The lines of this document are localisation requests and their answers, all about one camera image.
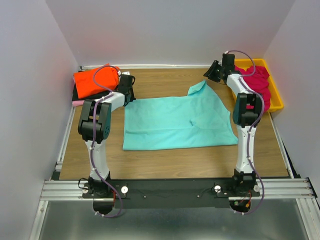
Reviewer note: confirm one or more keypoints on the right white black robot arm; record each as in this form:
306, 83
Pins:
248, 110

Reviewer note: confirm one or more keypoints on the black folded t shirt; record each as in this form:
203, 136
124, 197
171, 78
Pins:
92, 92

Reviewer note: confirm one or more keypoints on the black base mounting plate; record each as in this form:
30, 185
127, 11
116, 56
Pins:
125, 194

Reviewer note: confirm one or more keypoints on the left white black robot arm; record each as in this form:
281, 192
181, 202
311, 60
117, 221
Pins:
95, 125

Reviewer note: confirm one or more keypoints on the yellow plastic bin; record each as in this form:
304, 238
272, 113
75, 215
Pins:
276, 102

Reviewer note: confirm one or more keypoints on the magenta crumpled t shirt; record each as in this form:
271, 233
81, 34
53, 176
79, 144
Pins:
258, 82

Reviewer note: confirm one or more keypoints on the aluminium frame rail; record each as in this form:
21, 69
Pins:
285, 188

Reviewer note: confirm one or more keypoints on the orange folded t shirt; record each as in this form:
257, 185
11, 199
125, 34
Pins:
105, 77

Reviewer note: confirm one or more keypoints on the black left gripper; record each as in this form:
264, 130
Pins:
132, 97

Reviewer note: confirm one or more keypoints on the pink folded t shirt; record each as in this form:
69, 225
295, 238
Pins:
77, 103

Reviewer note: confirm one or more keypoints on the teal t shirt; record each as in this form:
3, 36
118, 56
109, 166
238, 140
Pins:
196, 120

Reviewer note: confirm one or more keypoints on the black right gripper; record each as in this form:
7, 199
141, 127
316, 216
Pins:
209, 73

